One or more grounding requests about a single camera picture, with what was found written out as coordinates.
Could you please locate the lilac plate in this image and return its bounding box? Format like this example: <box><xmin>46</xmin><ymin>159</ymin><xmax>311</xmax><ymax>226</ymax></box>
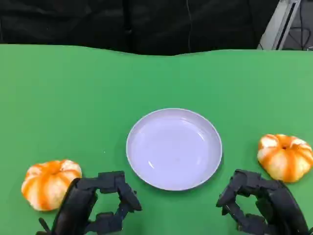
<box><xmin>126</xmin><ymin>108</ymin><xmax>223</xmax><ymax>191</ymax></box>

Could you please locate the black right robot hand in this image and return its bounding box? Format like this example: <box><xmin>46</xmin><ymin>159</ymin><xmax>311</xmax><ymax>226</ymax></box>
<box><xmin>216</xmin><ymin>169</ymin><xmax>310</xmax><ymax>235</ymax></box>

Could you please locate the green table cloth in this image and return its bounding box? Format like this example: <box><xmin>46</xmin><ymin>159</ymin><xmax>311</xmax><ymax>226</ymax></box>
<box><xmin>0</xmin><ymin>44</ymin><xmax>313</xmax><ymax>235</ymax></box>

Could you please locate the black backdrop curtain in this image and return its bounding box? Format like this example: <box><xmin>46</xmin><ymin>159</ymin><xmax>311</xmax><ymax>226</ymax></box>
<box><xmin>0</xmin><ymin>0</ymin><xmax>280</xmax><ymax>56</ymax></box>

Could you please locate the silver metal frame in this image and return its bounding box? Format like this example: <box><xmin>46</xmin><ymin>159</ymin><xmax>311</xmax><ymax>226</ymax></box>
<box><xmin>257</xmin><ymin>0</ymin><xmax>313</xmax><ymax>51</ymax></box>

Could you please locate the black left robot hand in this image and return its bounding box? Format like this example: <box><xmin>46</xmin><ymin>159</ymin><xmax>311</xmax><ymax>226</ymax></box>
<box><xmin>36</xmin><ymin>170</ymin><xmax>143</xmax><ymax>235</ymax></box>

